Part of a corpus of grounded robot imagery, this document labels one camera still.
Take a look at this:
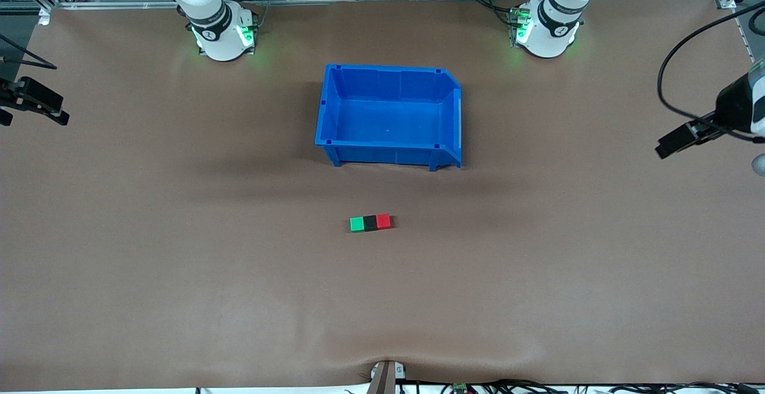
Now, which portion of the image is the blue plastic storage bin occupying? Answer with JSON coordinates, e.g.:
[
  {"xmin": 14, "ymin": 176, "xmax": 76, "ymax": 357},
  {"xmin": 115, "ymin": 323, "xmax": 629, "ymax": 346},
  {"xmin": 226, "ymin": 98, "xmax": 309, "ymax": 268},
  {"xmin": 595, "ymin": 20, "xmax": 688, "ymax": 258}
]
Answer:
[{"xmin": 315, "ymin": 63, "xmax": 464, "ymax": 172}]

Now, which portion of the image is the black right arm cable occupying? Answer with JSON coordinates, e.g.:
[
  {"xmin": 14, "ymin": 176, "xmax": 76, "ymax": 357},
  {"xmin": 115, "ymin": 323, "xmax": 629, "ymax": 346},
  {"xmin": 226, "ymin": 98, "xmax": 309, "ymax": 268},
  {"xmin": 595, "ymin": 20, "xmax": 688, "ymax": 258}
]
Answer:
[{"xmin": 0, "ymin": 32, "xmax": 59, "ymax": 70}]

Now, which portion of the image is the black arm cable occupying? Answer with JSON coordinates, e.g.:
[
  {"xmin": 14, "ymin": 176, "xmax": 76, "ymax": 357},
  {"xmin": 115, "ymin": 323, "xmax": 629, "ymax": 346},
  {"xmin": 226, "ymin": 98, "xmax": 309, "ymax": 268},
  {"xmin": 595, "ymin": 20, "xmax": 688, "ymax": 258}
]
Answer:
[
  {"xmin": 0, "ymin": 32, "xmax": 59, "ymax": 70},
  {"xmin": 657, "ymin": 2, "xmax": 765, "ymax": 143}
]

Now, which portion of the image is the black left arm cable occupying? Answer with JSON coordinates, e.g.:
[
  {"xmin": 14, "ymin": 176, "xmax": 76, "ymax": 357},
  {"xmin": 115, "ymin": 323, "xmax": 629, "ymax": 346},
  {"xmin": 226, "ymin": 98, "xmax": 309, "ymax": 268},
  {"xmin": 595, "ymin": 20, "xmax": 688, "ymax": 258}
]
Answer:
[{"xmin": 657, "ymin": 2, "xmax": 765, "ymax": 143}]

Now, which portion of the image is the aluminium table edge rail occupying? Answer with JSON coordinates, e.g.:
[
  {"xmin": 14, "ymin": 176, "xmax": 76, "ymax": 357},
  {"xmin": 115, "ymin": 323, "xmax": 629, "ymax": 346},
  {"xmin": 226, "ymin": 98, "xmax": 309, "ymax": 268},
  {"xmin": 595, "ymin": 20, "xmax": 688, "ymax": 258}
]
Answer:
[{"xmin": 0, "ymin": 0, "xmax": 765, "ymax": 12}]

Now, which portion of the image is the wooden bracket block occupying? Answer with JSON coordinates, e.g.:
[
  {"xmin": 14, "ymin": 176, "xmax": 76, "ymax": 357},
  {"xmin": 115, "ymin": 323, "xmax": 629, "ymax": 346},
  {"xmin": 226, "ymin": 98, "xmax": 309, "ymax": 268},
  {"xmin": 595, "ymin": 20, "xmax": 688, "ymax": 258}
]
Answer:
[{"xmin": 368, "ymin": 360, "xmax": 407, "ymax": 394}]

